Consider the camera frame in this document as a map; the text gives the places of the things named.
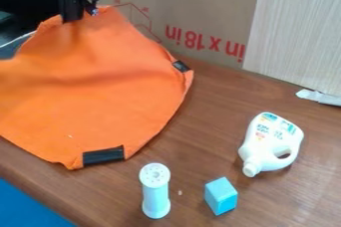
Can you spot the cardboard box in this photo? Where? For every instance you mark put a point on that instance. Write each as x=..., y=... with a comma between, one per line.
x=195, y=8

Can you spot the orange cloth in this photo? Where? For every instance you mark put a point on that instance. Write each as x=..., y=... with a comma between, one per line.
x=88, y=88

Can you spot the white toy detergent bottle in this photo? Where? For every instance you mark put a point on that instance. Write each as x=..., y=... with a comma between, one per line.
x=271, y=141

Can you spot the white toy salt shaker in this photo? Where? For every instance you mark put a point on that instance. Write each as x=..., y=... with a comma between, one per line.
x=155, y=191

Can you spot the light blue block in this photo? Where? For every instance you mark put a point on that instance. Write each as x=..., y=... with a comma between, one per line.
x=220, y=196

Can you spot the light wooden board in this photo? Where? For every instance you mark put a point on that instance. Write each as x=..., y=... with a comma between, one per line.
x=297, y=28

